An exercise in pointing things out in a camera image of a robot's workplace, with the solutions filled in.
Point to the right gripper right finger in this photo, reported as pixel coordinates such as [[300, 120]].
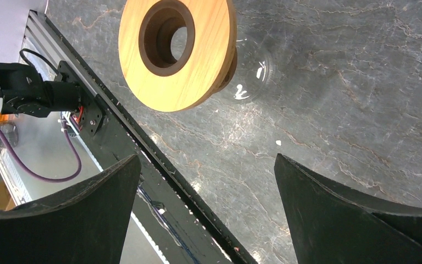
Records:
[[332, 223]]

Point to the round wooden dripper stand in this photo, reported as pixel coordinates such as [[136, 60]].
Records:
[[175, 54]]

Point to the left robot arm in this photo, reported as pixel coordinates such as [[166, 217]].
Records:
[[23, 91]]

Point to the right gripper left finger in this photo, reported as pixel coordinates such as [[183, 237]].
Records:
[[84, 223]]

